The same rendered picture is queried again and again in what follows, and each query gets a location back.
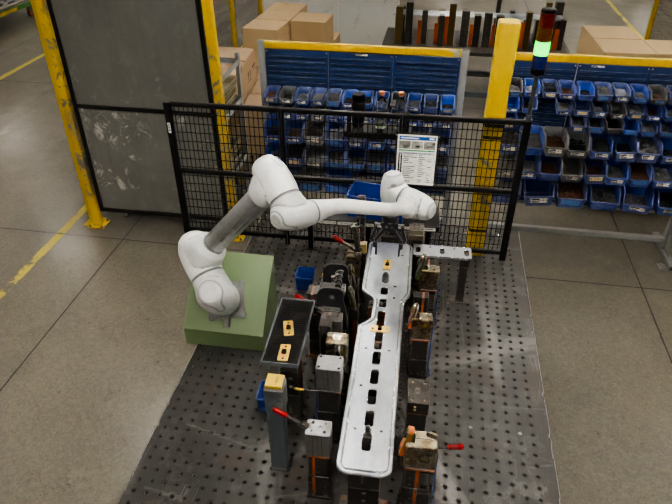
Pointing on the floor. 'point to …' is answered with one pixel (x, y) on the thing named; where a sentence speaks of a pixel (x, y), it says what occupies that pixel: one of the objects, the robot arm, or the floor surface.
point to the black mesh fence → (336, 159)
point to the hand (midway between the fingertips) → (387, 250)
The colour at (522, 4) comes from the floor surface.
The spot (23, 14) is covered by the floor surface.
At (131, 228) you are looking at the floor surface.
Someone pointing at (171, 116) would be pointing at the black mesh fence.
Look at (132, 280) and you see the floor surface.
